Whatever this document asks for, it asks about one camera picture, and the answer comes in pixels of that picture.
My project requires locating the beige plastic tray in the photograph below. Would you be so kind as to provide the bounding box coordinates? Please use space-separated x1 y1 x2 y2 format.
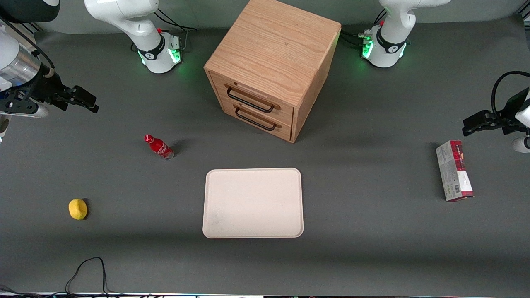
202 168 304 239

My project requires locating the black looped gripper cable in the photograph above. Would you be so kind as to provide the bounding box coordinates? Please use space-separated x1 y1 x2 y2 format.
491 71 530 113

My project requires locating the black arm base cable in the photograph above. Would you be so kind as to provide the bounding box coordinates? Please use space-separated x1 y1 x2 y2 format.
154 8 198 53
340 8 388 48

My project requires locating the thin black floor cable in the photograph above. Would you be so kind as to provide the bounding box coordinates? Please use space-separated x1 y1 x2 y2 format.
0 257 125 297

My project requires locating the black metal drawer handle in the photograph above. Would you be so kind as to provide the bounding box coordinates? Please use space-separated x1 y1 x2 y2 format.
225 84 281 114
233 104 282 132

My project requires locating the yellow lemon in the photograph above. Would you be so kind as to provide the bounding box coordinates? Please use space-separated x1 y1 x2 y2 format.
68 199 88 221

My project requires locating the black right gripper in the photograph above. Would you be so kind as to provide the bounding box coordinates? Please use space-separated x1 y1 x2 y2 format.
0 74 99 114

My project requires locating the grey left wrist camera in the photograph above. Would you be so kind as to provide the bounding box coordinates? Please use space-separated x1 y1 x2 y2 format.
511 136 530 154

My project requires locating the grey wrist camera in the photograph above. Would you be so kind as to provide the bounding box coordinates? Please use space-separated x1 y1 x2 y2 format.
511 136 530 154
0 103 50 119

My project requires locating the grey and red carton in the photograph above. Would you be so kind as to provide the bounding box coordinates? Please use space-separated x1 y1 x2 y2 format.
436 140 475 202

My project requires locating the wooden drawer plain front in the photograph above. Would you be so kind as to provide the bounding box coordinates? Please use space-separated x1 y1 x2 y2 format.
219 99 294 142

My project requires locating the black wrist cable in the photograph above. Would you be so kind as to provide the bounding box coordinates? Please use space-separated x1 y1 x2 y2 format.
0 18 56 79

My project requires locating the red soda bottle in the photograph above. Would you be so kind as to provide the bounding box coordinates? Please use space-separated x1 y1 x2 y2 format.
144 134 175 161

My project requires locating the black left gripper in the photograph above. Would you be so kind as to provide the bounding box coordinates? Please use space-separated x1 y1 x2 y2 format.
463 88 530 137

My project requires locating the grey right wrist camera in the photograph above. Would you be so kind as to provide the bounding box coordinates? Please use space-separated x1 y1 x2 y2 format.
0 103 50 119

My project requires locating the wooden drawer with groove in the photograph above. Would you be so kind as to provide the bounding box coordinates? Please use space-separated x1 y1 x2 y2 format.
210 71 295 125

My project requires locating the oak wooden drawer cabinet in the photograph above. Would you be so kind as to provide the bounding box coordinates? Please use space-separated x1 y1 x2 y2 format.
204 0 342 144

